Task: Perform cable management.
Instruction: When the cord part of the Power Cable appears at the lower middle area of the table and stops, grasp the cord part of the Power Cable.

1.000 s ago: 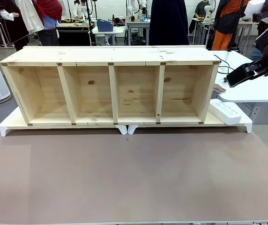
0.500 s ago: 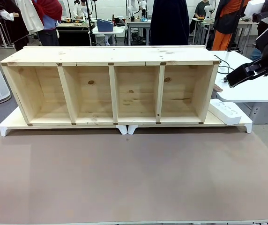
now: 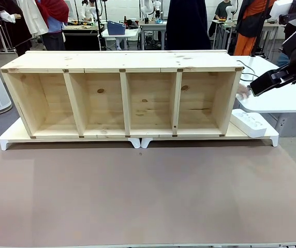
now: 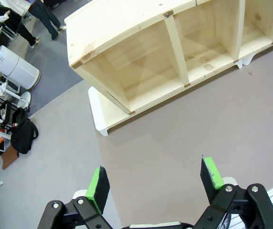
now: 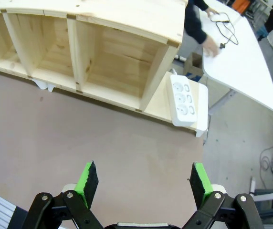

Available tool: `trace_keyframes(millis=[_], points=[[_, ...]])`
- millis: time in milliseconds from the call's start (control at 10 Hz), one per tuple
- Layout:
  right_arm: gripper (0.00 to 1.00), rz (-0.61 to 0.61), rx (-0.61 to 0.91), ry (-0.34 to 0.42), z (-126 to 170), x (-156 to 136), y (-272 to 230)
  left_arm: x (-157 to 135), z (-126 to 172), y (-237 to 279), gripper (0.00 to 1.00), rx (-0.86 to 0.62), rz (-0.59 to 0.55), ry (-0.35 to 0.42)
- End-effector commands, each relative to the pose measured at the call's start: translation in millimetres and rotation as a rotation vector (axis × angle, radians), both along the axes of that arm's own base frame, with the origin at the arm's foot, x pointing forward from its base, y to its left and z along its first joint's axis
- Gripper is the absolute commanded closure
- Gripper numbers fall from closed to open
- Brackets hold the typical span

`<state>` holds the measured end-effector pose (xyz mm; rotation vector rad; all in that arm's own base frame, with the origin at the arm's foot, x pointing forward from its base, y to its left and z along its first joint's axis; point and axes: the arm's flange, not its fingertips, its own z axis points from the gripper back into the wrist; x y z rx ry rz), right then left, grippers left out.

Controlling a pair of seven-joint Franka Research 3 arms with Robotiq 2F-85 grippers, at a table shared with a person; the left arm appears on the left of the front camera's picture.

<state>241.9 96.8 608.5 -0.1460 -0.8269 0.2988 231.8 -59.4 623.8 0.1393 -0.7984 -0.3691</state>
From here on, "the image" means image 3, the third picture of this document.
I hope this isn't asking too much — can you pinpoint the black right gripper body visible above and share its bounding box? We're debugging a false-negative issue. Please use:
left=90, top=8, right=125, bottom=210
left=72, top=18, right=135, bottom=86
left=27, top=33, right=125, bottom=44
left=249, top=69, right=283, bottom=97

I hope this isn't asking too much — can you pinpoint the black power cable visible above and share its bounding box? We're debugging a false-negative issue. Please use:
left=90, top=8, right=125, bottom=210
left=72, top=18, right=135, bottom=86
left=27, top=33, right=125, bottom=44
left=235, top=60, right=262, bottom=78

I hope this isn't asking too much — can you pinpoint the person left hand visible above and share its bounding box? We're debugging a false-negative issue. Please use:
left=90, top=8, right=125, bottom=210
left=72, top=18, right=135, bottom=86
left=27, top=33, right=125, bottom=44
left=236, top=84, right=253, bottom=102

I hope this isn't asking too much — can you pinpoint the white side table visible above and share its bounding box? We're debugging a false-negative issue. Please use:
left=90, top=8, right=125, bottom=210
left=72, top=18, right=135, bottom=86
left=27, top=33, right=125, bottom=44
left=232, top=55, right=296, bottom=135

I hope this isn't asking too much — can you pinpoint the white multi-socket power strip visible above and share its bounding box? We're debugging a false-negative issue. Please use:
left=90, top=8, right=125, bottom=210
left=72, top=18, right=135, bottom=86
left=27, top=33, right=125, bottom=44
left=230, top=108, right=268, bottom=138

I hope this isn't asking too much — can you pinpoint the white riser with wooden top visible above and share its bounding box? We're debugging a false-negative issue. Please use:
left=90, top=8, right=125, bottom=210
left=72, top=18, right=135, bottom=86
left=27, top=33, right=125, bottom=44
left=0, top=117, right=141, bottom=151

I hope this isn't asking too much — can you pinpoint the person in orange black jacket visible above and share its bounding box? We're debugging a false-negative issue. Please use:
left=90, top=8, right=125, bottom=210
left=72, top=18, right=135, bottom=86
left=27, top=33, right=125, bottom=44
left=233, top=0, right=278, bottom=57

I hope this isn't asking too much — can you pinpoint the figure in black robe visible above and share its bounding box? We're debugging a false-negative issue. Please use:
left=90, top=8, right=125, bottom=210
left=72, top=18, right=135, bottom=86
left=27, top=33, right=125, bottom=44
left=0, top=0, right=33, bottom=56

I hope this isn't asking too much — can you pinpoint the person in green shirt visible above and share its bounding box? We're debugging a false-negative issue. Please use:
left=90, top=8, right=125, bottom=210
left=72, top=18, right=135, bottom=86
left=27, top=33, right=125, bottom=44
left=214, top=0, right=233, bottom=21

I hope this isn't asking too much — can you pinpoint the hanging white coat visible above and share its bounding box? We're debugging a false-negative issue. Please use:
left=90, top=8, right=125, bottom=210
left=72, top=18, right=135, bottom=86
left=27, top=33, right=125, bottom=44
left=17, top=0, right=50, bottom=36

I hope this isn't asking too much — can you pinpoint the figure in red shawl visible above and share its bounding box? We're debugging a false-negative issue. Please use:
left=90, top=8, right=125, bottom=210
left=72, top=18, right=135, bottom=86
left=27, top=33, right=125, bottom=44
left=35, top=0, right=70, bottom=51

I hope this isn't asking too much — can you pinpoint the person in navy sweater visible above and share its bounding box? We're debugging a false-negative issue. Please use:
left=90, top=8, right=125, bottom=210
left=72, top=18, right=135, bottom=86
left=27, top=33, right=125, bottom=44
left=165, top=0, right=212, bottom=51

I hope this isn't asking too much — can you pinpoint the cluttered black background workbench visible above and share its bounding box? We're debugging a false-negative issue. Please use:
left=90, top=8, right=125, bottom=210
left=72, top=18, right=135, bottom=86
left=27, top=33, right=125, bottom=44
left=62, top=19, right=100, bottom=51

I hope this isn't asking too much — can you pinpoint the light wooden four-compartment shelf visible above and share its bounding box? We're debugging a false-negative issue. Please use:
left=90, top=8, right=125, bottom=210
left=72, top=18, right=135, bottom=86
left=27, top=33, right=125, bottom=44
left=0, top=50, right=244, bottom=139

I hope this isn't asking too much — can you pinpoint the grey background table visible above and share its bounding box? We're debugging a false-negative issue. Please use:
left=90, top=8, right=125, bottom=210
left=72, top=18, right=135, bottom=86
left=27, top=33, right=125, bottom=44
left=138, top=20, right=170, bottom=51

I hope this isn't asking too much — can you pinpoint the black tripod stand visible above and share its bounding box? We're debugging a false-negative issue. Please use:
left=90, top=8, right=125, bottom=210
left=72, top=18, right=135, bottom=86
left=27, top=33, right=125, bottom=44
left=92, top=0, right=106, bottom=51

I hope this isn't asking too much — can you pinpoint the blue plastic bin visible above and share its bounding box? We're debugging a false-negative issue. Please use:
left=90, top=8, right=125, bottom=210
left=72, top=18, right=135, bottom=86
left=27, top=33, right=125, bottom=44
left=107, top=20, right=126, bottom=36

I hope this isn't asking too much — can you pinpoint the white background table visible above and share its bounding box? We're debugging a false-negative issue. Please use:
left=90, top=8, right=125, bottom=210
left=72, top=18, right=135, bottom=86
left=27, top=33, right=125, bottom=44
left=100, top=27, right=141, bottom=51

